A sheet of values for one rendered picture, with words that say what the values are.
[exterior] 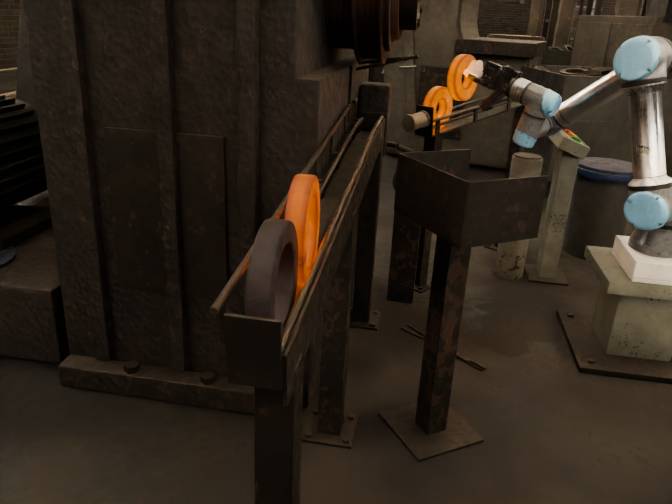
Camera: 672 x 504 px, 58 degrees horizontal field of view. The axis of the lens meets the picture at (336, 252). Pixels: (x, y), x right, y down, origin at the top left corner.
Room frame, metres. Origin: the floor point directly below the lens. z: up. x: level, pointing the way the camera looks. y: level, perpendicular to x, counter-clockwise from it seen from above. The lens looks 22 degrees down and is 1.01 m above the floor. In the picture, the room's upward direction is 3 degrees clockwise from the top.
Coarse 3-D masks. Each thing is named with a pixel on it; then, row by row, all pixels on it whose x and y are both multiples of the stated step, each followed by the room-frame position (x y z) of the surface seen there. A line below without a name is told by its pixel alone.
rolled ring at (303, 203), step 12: (300, 180) 0.92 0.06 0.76; (312, 180) 0.93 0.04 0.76; (300, 192) 0.89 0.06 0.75; (312, 192) 0.92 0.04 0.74; (288, 204) 0.88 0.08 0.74; (300, 204) 0.87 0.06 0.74; (312, 204) 0.99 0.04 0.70; (288, 216) 0.86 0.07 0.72; (300, 216) 0.86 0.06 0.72; (312, 216) 1.00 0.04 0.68; (300, 228) 0.85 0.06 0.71; (312, 228) 1.00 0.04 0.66; (300, 240) 0.85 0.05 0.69; (312, 240) 0.99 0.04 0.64; (300, 252) 0.85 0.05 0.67; (312, 252) 0.97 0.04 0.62; (300, 264) 0.85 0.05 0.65; (300, 276) 0.86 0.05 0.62
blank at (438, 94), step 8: (432, 88) 2.22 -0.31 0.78; (440, 88) 2.21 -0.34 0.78; (432, 96) 2.18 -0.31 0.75; (440, 96) 2.21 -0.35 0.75; (448, 96) 2.26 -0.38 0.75; (424, 104) 2.19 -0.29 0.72; (432, 104) 2.18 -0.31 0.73; (440, 104) 2.27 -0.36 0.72; (448, 104) 2.26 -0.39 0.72; (440, 112) 2.26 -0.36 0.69; (448, 112) 2.26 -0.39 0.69; (440, 128) 2.23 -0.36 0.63
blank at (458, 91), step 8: (456, 56) 2.16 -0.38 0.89; (464, 56) 2.14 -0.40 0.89; (472, 56) 2.17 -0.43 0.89; (456, 64) 2.12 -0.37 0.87; (464, 64) 2.14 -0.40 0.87; (448, 72) 2.12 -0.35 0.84; (456, 72) 2.10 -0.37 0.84; (448, 80) 2.12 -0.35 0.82; (456, 80) 2.11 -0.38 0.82; (464, 80) 2.20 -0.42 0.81; (448, 88) 2.12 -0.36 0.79; (456, 88) 2.11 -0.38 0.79; (464, 88) 2.15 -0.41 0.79; (472, 88) 2.18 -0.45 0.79; (456, 96) 2.12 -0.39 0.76; (464, 96) 2.15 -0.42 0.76
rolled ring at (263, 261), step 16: (272, 224) 0.75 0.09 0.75; (288, 224) 0.77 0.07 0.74; (256, 240) 0.72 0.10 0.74; (272, 240) 0.72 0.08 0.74; (288, 240) 0.77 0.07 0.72; (256, 256) 0.70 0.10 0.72; (272, 256) 0.70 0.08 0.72; (288, 256) 0.81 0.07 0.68; (256, 272) 0.68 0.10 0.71; (272, 272) 0.68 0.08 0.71; (288, 272) 0.82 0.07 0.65; (256, 288) 0.67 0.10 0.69; (272, 288) 0.68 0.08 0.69; (288, 288) 0.81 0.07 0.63; (256, 304) 0.67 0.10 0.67; (272, 304) 0.68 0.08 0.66; (288, 304) 0.79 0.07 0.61
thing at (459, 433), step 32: (416, 160) 1.30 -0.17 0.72; (448, 160) 1.42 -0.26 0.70; (416, 192) 1.28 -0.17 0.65; (448, 192) 1.18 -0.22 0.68; (480, 192) 1.14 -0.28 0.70; (512, 192) 1.18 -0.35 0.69; (544, 192) 1.22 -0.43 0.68; (448, 224) 1.17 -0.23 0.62; (480, 224) 1.15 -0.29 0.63; (512, 224) 1.18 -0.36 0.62; (448, 256) 1.28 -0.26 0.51; (448, 288) 1.28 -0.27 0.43; (448, 320) 1.28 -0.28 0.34; (448, 352) 1.29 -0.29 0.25; (448, 384) 1.29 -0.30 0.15; (384, 416) 1.34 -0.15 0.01; (416, 416) 1.32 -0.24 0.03; (448, 416) 1.36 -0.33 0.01; (416, 448) 1.22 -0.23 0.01; (448, 448) 1.23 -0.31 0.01
